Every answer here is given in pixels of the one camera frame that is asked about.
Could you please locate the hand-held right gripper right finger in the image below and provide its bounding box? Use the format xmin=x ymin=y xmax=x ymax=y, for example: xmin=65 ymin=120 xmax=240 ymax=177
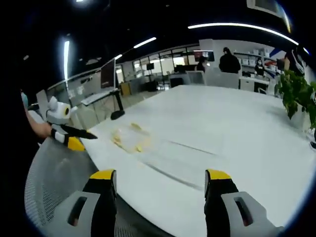
xmin=203 ymin=169 xmax=284 ymax=237

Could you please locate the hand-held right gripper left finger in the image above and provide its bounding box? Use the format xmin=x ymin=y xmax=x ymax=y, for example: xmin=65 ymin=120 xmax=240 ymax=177
xmin=53 ymin=169 xmax=118 ymax=237

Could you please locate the yellow plastic buckle part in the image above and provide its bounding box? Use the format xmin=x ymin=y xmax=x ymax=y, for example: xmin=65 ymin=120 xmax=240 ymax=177
xmin=130 ymin=122 xmax=151 ymax=136

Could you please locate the person's left hand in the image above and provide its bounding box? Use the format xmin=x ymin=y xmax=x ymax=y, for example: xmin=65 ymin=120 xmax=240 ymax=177
xmin=34 ymin=121 xmax=52 ymax=139

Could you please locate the grey mesh office chair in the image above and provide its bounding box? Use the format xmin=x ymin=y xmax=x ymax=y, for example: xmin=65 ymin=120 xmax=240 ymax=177
xmin=24 ymin=137 xmax=173 ymax=237

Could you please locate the white keyboard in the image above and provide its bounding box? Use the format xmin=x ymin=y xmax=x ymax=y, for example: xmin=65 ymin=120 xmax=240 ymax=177
xmin=80 ymin=90 xmax=119 ymax=107

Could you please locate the black monitor stand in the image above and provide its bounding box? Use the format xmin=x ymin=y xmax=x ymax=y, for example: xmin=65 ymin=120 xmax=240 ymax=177
xmin=110 ymin=90 xmax=126 ymax=121

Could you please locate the upright strip ceiling light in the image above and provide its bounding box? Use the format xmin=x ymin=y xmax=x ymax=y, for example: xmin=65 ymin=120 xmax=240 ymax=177
xmin=63 ymin=40 xmax=71 ymax=81

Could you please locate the computer monitor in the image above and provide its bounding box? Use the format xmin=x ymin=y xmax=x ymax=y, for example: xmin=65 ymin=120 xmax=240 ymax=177
xmin=100 ymin=58 xmax=117 ymax=90

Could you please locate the short ceiling light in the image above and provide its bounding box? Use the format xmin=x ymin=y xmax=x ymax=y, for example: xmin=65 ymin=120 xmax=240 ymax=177
xmin=133 ymin=37 xmax=158 ymax=49

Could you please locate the white plant pot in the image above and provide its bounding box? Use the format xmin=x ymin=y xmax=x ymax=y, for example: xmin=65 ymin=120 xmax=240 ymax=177
xmin=295 ymin=106 xmax=316 ymax=133

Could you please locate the green potted plant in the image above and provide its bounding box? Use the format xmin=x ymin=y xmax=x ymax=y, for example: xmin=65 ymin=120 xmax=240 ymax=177
xmin=275 ymin=70 xmax=316 ymax=129

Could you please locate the shelf with white boxes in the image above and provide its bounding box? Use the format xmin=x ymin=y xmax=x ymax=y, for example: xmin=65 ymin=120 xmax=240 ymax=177
xmin=233 ymin=48 xmax=274 ymax=69

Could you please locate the long curved ceiling light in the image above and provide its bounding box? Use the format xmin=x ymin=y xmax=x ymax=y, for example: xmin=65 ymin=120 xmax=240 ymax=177
xmin=187 ymin=22 xmax=300 ymax=46

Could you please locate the ceiling air vent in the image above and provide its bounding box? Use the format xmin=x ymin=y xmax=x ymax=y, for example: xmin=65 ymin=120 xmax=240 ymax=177
xmin=246 ymin=0 xmax=292 ymax=33

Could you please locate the wall screen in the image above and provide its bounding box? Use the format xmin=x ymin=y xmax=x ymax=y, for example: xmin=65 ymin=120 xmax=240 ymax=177
xmin=194 ymin=50 xmax=214 ymax=62

